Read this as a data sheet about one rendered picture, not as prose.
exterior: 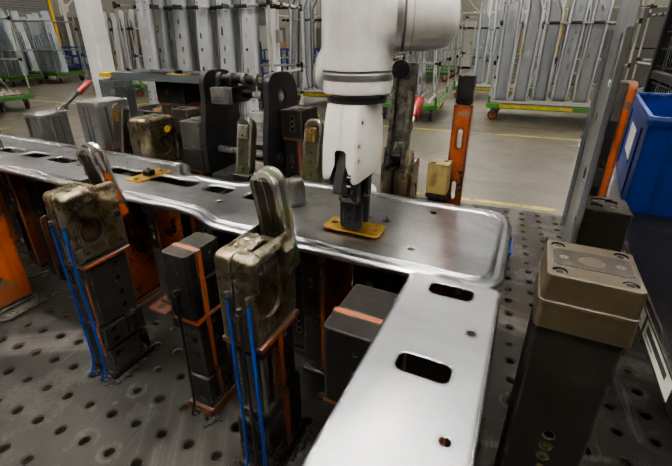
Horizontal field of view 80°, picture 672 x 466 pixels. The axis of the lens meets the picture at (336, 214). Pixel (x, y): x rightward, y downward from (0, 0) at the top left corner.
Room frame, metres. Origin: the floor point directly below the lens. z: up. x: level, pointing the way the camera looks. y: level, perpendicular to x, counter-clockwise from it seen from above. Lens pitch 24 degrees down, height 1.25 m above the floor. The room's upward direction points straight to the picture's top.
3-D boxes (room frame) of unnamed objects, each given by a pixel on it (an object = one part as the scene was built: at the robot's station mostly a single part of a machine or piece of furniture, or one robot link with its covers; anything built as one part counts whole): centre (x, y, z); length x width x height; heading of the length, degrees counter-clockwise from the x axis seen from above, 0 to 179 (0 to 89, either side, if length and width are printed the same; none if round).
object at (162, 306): (0.77, 0.37, 0.84); 0.13 x 0.05 x 0.29; 155
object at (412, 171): (0.71, -0.12, 0.88); 0.07 x 0.06 x 0.35; 155
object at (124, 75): (1.16, 0.44, 1.16); 0.37 x 0.14 x 0.02; 65
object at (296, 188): (0.61, 0.07, 1.02); 0.03 x 0.03 x 0.07
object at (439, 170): (0.64, -0.17, 0.88); 0.04 x 0.04 x 0.36; 65
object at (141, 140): (0.97, 0.45, 0.89); 0.13 x 0.11 x 0.38; 155
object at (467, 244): (0.76, 0.39, 1.00); 1.38 x 0.22 x 0.02; 65
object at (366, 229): (0.51, -0.03, 1.01); 0.08 x 0.04 x 0.01; 64
